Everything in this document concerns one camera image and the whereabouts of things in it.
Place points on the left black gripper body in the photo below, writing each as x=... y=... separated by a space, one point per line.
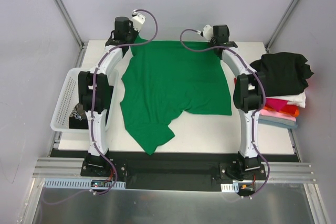
x=132 y=36

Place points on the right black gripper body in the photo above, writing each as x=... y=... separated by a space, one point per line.
x=231 y=43

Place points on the green t shirt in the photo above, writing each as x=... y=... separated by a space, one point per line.
x=165 y=79

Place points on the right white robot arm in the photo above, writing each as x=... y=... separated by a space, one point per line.
x=248 y=98

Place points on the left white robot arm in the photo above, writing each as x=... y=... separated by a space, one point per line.
x=95 y=93

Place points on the folded black t shirt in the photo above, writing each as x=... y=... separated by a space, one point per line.
x=286 y=73

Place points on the white plastic laundry basket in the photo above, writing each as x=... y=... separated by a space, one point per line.
x=68 y=99

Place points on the folded magenta t shirt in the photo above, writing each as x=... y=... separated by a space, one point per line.
x=276 y=104

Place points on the black t shirt in basket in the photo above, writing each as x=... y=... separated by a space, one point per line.
x=78 y=119

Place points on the folded pink t shirt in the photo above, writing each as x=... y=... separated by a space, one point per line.
x=276 y=114

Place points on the folded red t shirt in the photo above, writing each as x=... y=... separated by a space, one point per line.
x=292 y=110

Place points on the folded white t shirt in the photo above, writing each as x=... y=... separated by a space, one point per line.
x=298 y=100

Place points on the folded orange t shirt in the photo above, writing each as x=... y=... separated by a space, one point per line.
x=268 y=108

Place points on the folded grey t shirt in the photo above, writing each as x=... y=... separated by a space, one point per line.
x=269 y=118

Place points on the folded light blue t shirt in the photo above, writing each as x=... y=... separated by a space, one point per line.
x=277 y=124

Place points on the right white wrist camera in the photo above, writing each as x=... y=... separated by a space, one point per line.
x=207 y=32

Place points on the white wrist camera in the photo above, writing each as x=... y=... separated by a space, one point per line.
x=207 y=32
x=138 y=20

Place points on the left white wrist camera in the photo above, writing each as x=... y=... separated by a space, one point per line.
x=138 y=20

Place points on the left aluminium frame post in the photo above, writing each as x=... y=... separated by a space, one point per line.
x=69 y=22

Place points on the aluminium frame post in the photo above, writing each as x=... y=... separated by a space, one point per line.
x=69 y=22
x=282 y=23

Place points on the right aluminium frame post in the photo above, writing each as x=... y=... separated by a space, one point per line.
x=282 y=23

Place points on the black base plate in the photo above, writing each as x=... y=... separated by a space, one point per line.
x=175 y=171

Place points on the aluminium front rail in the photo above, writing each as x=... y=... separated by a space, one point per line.
x=280 y=172

